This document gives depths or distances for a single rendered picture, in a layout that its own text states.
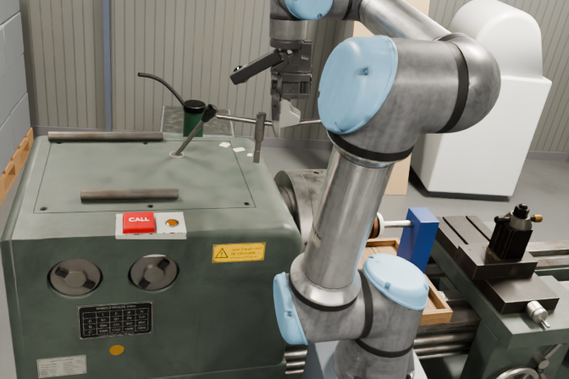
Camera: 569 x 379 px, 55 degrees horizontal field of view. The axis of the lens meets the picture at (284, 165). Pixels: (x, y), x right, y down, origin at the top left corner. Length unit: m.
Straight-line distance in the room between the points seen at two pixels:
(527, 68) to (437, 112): 3.43
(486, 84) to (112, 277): 0.79
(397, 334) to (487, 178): 3.35
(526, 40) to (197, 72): 2.31
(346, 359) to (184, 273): 0.37
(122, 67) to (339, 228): 3.62
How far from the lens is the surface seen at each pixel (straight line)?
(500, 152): 4.22
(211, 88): 4.32
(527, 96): 4.13
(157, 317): 1.24
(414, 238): 1.62
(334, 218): 0.77
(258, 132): 1.20
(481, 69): 0.70
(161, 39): 4.21
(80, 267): 1.16
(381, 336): 0.99
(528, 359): 1.81
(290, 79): 1.13
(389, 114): 0.65
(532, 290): 1.73
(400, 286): 0.94
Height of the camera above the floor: 1.88
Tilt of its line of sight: 26 degrees down
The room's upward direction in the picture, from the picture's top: 8 degrees clockwise
